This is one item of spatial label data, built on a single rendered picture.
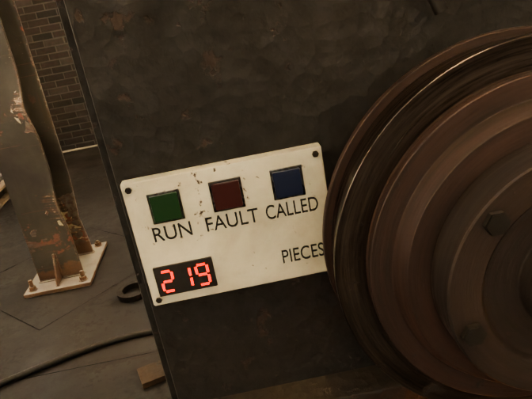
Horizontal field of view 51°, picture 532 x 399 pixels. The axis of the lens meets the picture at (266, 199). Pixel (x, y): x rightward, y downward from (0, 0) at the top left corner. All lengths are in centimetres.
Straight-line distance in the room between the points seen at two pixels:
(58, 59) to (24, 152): 363
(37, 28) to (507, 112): 650
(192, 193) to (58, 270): 285
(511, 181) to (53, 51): 652
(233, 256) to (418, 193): 28
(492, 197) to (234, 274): 37
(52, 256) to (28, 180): 47
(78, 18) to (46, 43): 619
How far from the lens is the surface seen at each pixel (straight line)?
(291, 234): 76
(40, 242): 353
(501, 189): 57
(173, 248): 76
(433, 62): 67
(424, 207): 60
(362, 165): 60
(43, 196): 341
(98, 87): 73
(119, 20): 71
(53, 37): 689
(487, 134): 60
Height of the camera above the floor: 144
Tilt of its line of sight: 21 degrees down
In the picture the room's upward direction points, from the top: 11 degrees counter-clockwise
